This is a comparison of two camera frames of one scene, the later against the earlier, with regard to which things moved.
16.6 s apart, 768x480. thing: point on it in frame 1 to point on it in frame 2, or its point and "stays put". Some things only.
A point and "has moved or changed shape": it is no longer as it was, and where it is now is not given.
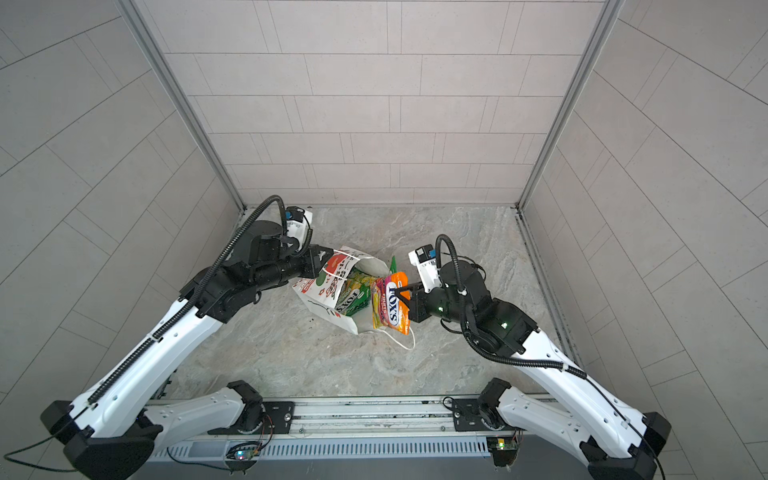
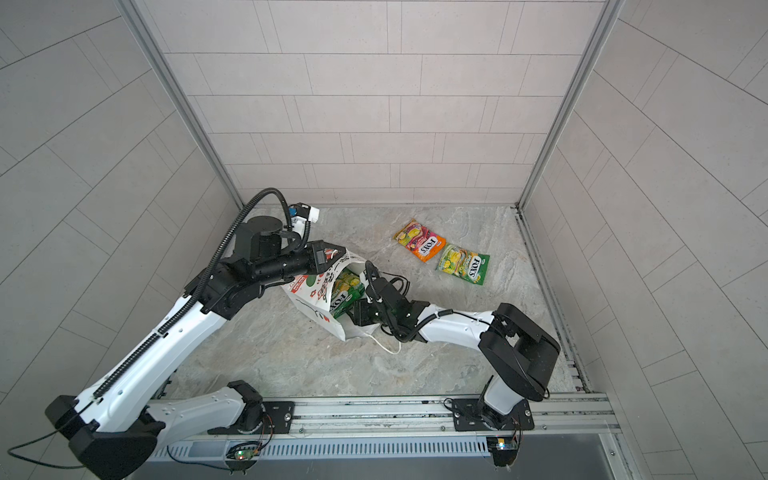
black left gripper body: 285,268 stays put
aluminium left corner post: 167,74 stays put
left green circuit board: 245,453 stays put
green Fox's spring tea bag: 356,294 to 463,263
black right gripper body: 427,304 to 368,313
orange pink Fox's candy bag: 387,307 has moved or changed shape
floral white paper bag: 321,292 has moved or changed shape
